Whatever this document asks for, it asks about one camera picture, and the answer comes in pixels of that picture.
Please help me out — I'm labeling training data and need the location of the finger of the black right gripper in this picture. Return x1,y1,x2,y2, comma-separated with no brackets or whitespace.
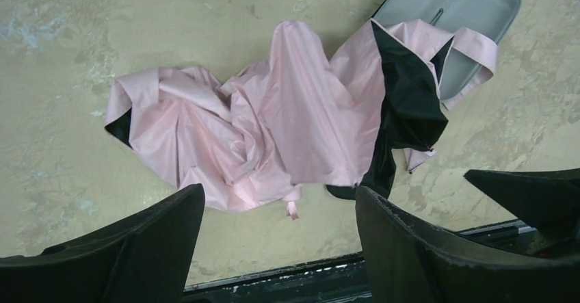
464,168,579,252

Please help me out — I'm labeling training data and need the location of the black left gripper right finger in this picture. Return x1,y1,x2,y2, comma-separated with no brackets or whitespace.
355,186,579,302

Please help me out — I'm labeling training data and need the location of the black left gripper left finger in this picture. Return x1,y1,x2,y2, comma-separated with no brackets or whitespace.
1,184,205,302

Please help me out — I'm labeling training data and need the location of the grey umbrella case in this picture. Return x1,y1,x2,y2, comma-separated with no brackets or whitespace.
373,0,521,109

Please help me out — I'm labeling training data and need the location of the pink and black folding umbrella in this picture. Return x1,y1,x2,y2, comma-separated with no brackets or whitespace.
105,19,497,218

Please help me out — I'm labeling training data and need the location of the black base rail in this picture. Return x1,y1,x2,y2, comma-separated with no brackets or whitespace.
181,219,536,303

